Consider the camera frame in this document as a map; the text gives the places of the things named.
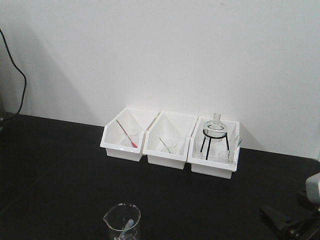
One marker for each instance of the clear plastic pipette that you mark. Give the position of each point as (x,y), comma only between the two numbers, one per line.
(127,226)

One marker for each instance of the small beaker in middle bin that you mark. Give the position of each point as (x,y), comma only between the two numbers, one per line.
(171,145)

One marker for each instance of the middle white storage bin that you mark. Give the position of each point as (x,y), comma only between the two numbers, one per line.
(169,127)

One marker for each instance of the black wire tripod stand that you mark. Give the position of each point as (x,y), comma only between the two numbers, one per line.
(210,137)

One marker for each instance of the red tipped pipette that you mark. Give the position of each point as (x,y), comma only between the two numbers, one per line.
(125,132)

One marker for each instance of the small beaker in bin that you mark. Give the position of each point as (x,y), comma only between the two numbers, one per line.
(134,134)
(171,145)

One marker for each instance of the small beaker in left bin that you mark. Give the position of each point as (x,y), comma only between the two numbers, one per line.
(134,134)

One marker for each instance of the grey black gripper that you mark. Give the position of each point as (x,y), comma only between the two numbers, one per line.
(306,229)

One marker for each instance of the right white storage bin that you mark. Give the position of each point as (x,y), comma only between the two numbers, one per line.
(214,166)

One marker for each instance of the white storage bin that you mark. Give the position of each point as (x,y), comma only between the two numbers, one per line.
(214,166)
(113,138)
(169,127)

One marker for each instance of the green tipped pipette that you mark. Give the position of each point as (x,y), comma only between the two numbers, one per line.
(165,145)

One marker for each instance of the round bottom glass flask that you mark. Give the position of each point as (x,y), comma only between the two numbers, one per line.
(215,128)

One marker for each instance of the left white storage bin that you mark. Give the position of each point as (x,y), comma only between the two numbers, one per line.
(113,138)

